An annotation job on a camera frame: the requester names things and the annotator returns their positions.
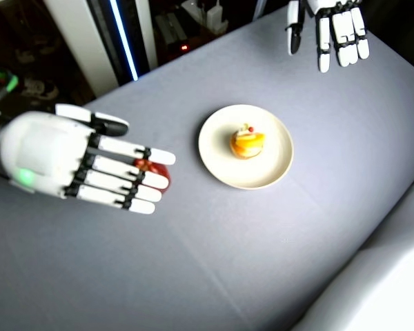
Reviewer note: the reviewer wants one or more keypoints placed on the red toy food item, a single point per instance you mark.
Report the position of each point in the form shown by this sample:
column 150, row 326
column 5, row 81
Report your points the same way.
column 163, row 169

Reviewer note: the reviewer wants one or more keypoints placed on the orange fruit tart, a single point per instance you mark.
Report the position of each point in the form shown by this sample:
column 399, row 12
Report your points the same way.
column 246, row 143

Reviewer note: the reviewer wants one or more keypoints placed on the blue light strip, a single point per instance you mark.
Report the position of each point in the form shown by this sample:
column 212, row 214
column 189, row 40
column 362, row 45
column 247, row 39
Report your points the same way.
column 124, row 41

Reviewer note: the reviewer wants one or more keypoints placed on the round cream plate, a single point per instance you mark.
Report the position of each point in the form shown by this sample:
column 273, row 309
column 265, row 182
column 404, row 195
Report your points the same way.
column 262, row 165

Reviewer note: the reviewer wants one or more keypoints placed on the black device with red light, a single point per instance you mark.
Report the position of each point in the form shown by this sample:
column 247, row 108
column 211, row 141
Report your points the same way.
column 179, row 47

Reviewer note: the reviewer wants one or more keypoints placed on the large white rounded panel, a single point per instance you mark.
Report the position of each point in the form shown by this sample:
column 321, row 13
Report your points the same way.
column 393, row 282

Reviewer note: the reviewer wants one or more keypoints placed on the white post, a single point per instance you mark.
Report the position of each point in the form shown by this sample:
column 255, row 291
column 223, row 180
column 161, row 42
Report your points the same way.
column 79, row 41

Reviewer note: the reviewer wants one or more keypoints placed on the grey table cloth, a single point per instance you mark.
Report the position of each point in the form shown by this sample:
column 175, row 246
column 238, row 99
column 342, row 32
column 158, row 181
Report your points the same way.
column 227, row 241

